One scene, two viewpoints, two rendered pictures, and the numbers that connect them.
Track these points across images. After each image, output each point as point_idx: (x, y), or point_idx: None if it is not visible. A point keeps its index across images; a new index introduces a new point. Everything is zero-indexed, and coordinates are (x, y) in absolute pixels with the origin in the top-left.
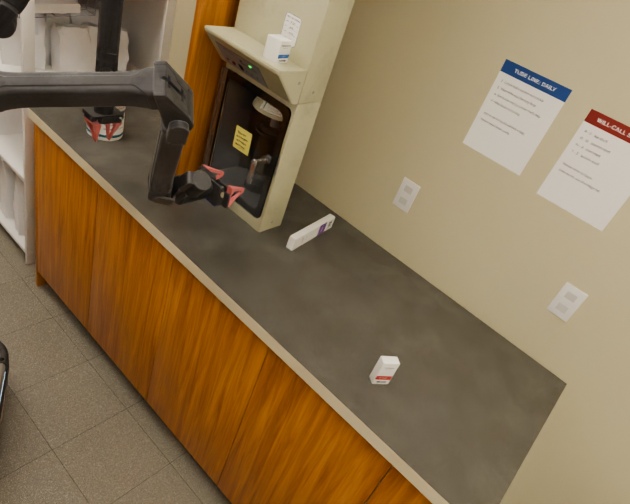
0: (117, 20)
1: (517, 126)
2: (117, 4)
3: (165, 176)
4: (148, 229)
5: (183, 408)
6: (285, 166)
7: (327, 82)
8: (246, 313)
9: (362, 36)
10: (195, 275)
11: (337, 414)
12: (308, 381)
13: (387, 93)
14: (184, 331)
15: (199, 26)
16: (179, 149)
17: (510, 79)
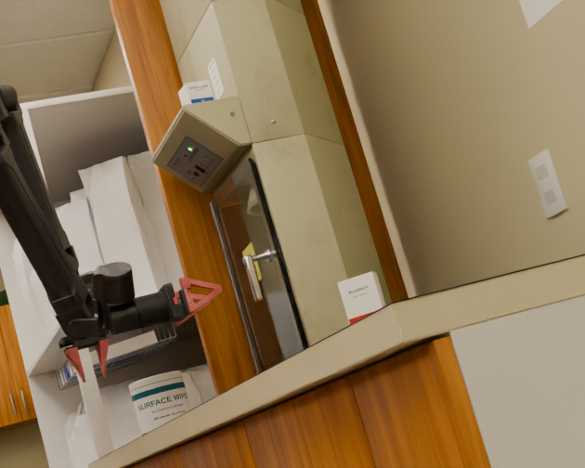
0: (38, 195)
1: None
2: (30, 175)
3: (50, 269)
4: (149, 449)
5: None
6: (298, 245)
7: (294, 103)
8: (202, 405)
9: (396, 64)
10: (177, 439)
11: (305, 423)
12: (251, 401)
13: (448, 87)
14: None
15: (160, 173)
16: (19, 198)
17: None
